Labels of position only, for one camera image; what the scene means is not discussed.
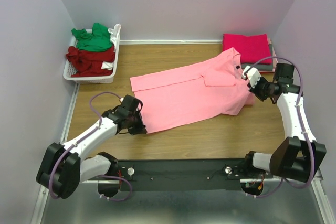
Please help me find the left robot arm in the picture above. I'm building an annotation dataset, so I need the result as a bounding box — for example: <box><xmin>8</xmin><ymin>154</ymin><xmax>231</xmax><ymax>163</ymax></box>
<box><xmin>36</xmin><ymin>95</ymin><xmax>146</xmax><ymax>199</ymax></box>

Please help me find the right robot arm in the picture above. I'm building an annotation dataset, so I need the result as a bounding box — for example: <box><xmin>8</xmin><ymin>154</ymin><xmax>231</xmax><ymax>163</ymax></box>
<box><xmin>241</xmin><ymin>63</ymin><xmax>327</xmax><ymax>188</ymax></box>

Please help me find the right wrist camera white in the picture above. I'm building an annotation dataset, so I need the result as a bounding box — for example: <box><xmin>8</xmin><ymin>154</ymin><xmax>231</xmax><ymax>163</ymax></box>
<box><xmin>241</xmin><ymin>65</ymin><xmax>262</xmax><ymax>88</ymax></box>

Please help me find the green t shirt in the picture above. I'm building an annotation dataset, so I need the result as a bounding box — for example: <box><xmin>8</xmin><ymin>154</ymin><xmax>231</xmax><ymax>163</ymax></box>
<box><xmin>71</xmin><ymin>23</ymin><xmax>112</xmax><ymax>52</ymax></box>

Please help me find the aluminium frame rail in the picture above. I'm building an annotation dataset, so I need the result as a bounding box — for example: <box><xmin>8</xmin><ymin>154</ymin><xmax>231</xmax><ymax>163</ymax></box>
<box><xmin>31</xmin><ymin>87</ymin><xmax>336</xmax><ymax>224</ymax></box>

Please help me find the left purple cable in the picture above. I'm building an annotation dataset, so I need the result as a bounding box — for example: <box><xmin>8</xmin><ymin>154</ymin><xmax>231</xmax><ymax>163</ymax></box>
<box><xmin>48</xmin><ymin>91</ymin><xmax>124</xmax><ymax>200</ymax></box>

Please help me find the folded light pink t shirt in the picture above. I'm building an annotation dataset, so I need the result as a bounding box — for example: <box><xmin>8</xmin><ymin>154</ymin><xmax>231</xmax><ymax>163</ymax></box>
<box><xmin>267</xmin><ymin>38</ymin><xmax>278</xmax><ymax>72</ymax></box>

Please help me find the white garment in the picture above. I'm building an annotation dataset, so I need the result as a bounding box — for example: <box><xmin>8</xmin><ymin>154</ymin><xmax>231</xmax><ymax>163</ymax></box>
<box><xmin>108</xmin><ymin>24</ymin><xmax>121</xmax><ymax>45</ymax></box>

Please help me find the folded magenta t shirt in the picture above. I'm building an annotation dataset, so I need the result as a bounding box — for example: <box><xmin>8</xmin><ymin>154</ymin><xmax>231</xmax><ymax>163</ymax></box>
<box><xmin>222</xmin><ymin>34</ymin><xmax>271</xmax><ymax>63</ymax></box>

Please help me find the dark red t shirt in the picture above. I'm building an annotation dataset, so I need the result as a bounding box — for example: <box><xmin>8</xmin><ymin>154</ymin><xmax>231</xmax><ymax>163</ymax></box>
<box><xmin>66</xmin><ymin>46</ymin><xmax>116</xmax><ymax>78</ymax></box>

